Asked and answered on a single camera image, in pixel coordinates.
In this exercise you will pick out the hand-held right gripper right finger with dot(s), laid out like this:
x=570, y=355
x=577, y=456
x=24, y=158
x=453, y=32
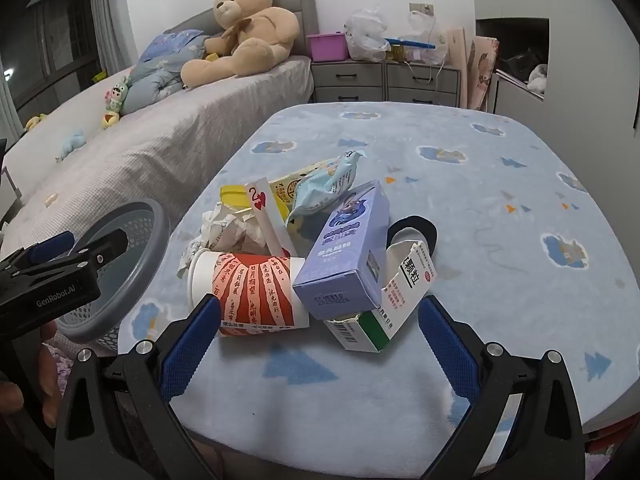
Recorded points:
x=445, y=345

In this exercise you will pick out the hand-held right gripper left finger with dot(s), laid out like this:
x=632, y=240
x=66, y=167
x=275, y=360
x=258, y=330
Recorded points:
x=190, y=345

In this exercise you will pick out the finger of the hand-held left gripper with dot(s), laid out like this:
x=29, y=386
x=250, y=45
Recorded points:
x=50, y=245
x=107, y=247

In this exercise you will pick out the grey perforated plastic basket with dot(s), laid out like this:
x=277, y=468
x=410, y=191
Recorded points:
x=150, y=260

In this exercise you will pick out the white and green medicine box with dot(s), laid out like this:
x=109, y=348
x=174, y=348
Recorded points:
x=400, y=300

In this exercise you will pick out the red and white paper cup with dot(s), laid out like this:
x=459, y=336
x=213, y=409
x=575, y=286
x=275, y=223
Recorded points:
x=250, y=290

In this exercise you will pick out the black elastic band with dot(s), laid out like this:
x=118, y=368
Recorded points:
x=425, y=225

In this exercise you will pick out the white paper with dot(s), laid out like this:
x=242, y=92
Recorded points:
x=230, y=230

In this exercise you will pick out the yellow plastic lid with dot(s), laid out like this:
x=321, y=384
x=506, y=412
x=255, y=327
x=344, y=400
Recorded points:
x=232, y=195

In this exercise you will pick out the purple cardboard box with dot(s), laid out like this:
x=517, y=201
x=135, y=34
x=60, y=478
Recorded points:
x=345, y=250

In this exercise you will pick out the white playing card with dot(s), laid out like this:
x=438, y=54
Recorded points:
x=260, y=200

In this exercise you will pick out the cream snack wrapper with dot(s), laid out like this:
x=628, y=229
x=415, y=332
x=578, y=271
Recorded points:
x=290, y=185

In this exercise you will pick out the light blue mask packet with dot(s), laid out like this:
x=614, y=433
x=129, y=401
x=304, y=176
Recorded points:
x=320, y=190

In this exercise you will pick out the person's left hand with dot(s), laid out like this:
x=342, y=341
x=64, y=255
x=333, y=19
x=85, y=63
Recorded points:
x=50, y=390

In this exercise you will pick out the small white object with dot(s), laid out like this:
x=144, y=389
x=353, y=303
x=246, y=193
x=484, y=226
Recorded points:
x=51, y=200

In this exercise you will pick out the purple shaggy rug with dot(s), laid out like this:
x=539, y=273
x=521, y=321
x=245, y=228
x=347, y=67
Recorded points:
x=62, y=367

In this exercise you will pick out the small blue plush toy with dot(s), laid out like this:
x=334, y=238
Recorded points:
x=70, y=144

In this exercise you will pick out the bed with grey cover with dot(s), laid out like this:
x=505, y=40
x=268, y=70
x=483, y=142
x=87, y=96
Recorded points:
x=150, y=145

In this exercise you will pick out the small yellow plush toy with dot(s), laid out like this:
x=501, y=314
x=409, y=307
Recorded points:
x=36, y=121

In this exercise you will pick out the small green plush doll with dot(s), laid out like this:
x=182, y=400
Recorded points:
x=116, y=95

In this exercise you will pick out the blue floral quilt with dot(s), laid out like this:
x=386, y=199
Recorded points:
x=150, y=80

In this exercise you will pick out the window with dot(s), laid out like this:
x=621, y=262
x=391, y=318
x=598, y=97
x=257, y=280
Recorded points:
x=55, y=55

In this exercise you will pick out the blue patterned pillow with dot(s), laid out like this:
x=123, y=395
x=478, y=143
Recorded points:
x=172, y=42

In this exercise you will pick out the grey curtain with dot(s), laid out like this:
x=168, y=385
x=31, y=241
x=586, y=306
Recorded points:
x=112, y=15

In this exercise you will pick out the large tan teddy bear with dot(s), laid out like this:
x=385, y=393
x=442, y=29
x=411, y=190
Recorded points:
x=260, y=25

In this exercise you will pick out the pink board with animal print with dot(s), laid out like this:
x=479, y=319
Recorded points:
x=482, y=72

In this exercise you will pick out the plain pink board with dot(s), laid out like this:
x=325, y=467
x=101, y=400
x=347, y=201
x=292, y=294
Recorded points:
x=456, y=65

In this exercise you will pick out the white cloth bundle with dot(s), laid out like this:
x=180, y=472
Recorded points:
x=539, y=79

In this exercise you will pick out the dark cloth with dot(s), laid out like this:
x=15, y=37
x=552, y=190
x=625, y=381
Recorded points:
x=520, y=62

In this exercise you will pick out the yellow jars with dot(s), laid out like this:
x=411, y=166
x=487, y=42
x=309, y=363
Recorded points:
x=398, y=52

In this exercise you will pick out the purple plastic bin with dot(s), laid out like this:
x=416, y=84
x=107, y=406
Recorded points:
x=327, y=47

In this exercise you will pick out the grey padded headboard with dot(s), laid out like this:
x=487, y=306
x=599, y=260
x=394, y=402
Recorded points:
x=302, y=5

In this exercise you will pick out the clear plastic bag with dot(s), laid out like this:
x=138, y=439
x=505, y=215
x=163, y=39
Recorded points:
x=425, y=27

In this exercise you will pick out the white plastic bag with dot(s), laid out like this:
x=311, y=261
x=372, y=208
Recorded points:
x=365, y=35

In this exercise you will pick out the white cabinet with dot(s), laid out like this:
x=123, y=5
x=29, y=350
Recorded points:
x=575, y=0

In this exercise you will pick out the wall socket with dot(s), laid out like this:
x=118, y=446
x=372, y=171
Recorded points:
x=421, y=8

